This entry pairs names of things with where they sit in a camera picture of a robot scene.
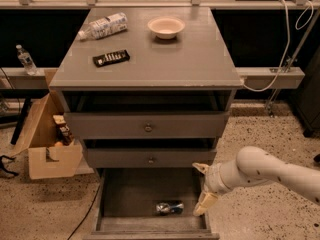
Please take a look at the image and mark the snack items in box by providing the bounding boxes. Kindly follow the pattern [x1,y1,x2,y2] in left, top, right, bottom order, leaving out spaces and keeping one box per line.
[53,115,74,146]

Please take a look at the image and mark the dark cabinet at right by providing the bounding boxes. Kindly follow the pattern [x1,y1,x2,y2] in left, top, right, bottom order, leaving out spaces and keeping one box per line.
[290,47,320,137]

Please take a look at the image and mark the grey drawer cabinet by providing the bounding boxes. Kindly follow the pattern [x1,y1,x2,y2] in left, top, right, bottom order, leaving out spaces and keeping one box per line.
[49,6,244,240]

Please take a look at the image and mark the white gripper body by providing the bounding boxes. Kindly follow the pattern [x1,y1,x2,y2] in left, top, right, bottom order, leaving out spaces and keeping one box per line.
[205,163,230,195]

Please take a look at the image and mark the grey open bottom drawer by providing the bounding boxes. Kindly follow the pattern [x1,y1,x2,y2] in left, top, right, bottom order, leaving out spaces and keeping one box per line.
[83,168,219,240]

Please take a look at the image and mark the small standing water bottle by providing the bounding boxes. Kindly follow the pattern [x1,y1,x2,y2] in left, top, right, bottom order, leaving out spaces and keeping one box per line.
[16,44,37,75]

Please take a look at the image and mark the black floor cable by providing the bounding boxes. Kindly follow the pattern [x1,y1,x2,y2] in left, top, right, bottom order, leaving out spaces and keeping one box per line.
[66,183,102,240]

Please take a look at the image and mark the open cardboard box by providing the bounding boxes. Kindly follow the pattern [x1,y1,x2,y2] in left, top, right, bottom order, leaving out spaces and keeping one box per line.
[11,68,84,180]

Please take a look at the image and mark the black strap on floor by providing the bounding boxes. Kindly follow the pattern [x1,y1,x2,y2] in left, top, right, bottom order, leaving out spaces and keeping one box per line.
[0,155,20,178]

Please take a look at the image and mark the white cable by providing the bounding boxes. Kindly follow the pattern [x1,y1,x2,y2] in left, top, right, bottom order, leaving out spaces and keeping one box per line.
[242,0,315,93]

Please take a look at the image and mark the black snack bar wrapper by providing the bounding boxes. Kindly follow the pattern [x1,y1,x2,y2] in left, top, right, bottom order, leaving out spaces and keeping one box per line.
[92,50,130,67]

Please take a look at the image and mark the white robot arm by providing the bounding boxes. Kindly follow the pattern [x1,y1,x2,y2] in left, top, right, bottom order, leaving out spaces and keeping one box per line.
[192,146,320,216]

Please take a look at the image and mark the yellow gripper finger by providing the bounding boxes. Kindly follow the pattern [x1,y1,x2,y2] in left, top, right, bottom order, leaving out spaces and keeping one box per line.
[192,163,210,175]
[193,191,218,216]

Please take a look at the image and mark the grey top drawer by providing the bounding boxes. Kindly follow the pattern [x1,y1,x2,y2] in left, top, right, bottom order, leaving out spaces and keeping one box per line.
[64,112,229,139]

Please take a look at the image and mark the white bowl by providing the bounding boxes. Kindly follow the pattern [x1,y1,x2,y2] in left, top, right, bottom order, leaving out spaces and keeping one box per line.
[147,16,185,40]

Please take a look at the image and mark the grey middle drawer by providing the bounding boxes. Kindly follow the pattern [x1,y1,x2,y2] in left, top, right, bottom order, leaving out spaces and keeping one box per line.
[84,139,216,168]

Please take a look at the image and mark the lying plastic bottle white label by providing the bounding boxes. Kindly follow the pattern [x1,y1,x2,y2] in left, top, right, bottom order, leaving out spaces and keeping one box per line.
[78,12,128,41]

